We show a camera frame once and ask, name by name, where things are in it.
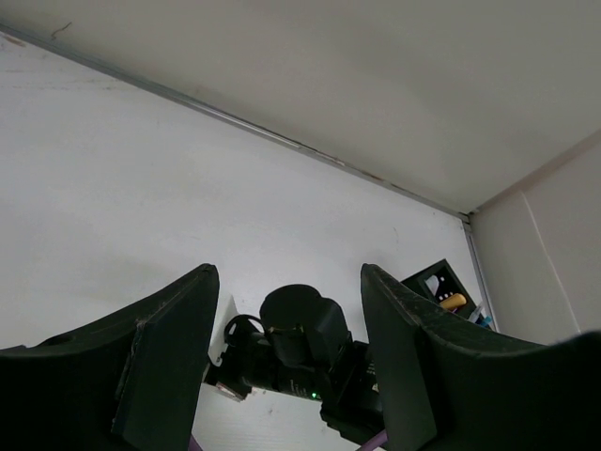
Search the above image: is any black desk organizer box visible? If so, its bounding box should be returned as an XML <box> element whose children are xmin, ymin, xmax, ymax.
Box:
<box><xmin>402</xmin><ymin>259</ymin><xmax>476</xmax><ymax>319</ymax></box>

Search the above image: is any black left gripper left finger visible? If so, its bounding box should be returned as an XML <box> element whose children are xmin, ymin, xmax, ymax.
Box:
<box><xmin>1</xmin><ymin>264</ymin><xmax>220</xmax><ymax>450</ymax></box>

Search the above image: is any orange highlighter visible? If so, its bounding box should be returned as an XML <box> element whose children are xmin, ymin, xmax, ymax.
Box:
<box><xmin>439</xmin><ymin>293</ymin><xmax>468</xmax><ymax>310</ymax></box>

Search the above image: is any aluminium back rail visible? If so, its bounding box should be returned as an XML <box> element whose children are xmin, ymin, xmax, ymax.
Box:
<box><xmin>1</xmin><ymin>20</ymin><xmax>470</xmax><ymax>224</ymax></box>

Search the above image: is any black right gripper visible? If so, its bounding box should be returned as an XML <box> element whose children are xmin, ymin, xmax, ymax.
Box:
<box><xmin>214</xmin><ymin>285</ymin><xmax>385</xmax><ymax>444</ymax></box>

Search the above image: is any blue ink refill pen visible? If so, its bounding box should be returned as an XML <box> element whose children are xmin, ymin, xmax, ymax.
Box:
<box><xmin>475</xmin><ymin>316</ymin><xmax>492</xmax><ymax>329</ymax></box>

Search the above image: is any aluminium side rail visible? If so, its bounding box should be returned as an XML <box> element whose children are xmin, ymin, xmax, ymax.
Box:
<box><xmin>462</xmin><ymin>216</ymin><xmax>497</xmax><ymax>331</ymax></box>

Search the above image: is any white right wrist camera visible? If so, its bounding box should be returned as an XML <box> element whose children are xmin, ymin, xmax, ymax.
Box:
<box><xmin>203</xmin><ymin>292</ymin><xmax>244</xmax><ymax>402</ymax></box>

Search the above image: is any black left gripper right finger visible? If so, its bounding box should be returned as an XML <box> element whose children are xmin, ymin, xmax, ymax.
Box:
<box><xmin>361</xmin><ymin>264</ymin><xmax>600</xmax><ymax>450</ymax></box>

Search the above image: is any purple pink highlighter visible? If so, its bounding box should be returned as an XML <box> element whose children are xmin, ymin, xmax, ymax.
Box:
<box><xmin>424</xmin><ymin>275</ymin><xmax>440</xmax><ymax>295</ymax></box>

